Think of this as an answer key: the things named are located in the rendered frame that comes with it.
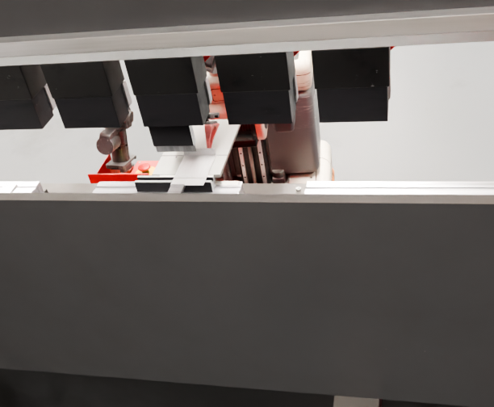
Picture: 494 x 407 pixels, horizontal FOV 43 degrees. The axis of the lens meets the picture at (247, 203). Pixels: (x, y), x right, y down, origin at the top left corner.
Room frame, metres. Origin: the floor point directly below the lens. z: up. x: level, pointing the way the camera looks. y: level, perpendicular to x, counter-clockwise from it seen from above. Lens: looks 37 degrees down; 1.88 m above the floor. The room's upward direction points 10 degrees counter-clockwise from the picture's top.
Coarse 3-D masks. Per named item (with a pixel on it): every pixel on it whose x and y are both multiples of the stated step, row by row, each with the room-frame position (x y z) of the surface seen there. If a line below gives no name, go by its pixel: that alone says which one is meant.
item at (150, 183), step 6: (138, 180) 1.33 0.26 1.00; (144, 180) 1.33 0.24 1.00; (150, 180) 1.32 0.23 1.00; (156, 180) 1.32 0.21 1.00; (162, 180) 1.31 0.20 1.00; (168, 180) 1.31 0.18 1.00; (210, 180) 1.28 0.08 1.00; (138, 186) 1.33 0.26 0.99; (144, 186) 1.32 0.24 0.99; (150, 186) 1.32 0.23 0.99; (156, 186) 1.31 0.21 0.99; (162, 186) 1.31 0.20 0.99; (168, 186) 1.30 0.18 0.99; (186, 186) 1.29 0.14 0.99; (192, 186) 1.28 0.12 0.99; (198, 186) 1.28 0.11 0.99; (204, 186) 1.27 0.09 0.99; (210, 186) 1.27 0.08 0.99
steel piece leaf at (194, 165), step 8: (184, 152) 1.41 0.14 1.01; (192, 152) 1.40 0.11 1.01; (200, 152) 1.39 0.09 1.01; (208, 152) 1.39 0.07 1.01; (184, 160) 1.38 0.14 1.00; (192, 160) 1.38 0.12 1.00; (200, 160) 1.37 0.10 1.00; (208, 160) 1.36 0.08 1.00; (184, 168) 1.35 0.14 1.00; (192, 168) 1.34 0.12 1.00; (200, 168) 1.33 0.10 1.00; (208, 168) 1.33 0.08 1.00; (176, 176) 1.32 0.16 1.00; (184, 176) 1.31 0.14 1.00; (192, 176) 1.30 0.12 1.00; (200, 176) 1.30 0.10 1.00
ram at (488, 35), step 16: (464, 32) 1.07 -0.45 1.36; (480, 32) 1.06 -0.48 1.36; (160, 48) 1.25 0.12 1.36; (176, 48) 1.24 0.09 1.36; (192, 48) 1.23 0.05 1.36; (208, 48) 1.22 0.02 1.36; (224, 48) 1.21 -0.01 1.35; (240, 48) 1.20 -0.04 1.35; (256, 48) 1.19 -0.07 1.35; (272, 48) 1.18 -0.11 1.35; (288, 48) 1.17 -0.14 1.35; (304, 48) 1.16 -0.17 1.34; (320, 48) 1.15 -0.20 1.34; (336, 48) 1.14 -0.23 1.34; (0, 64) 1.37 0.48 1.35; (16, 64) 1.36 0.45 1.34; (32, 64) 1.35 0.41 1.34
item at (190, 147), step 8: (152, 128) 1.31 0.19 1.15; (160, 128) 1.30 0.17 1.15; (168, 128) 1.30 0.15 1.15; (176, 128) 1.29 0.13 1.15; (184, 128) 1.28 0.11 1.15; (192, 128) 1.30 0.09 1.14; (152, 136) 1.31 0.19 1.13; (160, 136) 1.30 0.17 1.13; (168, 136) 1.30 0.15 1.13; (176, 136) 1.29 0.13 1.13; (184, 136) 1.28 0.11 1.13; (192, 136) 1.28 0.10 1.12; (160, 144) 1.30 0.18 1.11; (168, 144) 1.30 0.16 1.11; (176, 144) 1.29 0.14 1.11; (184, 144) 1.29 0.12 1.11; (192, 144) 1.28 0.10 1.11
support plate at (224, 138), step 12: (216, 120) 1.56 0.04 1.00; (204, 132) 1.50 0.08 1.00; (216, 132) 1.49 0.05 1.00; (228, 132) 1.48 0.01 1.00; (204, 144) 1.45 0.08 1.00; (216, 144) 1.44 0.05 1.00; (228, 144) 1.42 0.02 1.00; (168, 156) 1.42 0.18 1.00; (180, 156) 1.41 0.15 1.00; (216, 156) 1.38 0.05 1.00; (156, 168) 1.37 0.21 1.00; (168, 168) 1.36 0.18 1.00; (216, 168) 1.32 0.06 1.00
